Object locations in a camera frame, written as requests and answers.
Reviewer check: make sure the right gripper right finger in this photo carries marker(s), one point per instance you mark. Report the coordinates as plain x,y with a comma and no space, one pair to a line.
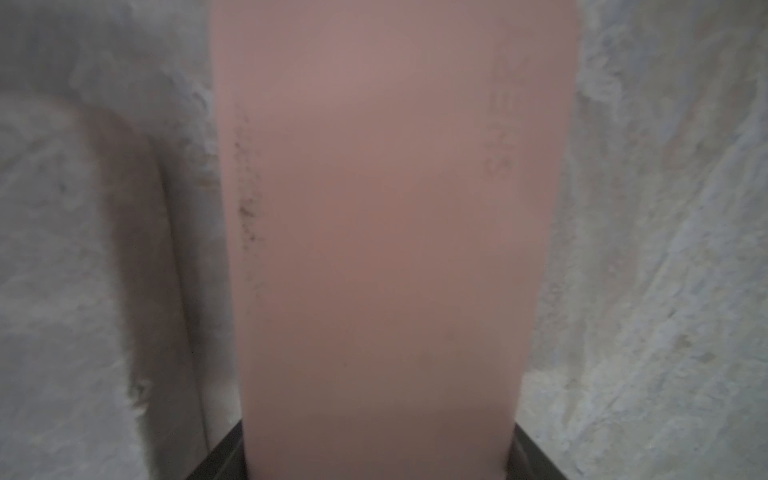
526,461

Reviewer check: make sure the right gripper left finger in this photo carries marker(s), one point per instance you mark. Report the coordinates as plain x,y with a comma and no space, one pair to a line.
226,461

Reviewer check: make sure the pink glasses case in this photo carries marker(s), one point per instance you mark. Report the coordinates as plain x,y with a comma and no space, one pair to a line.
389,171

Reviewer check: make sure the teal folding glasses case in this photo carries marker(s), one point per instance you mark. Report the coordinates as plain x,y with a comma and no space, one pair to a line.
97,374

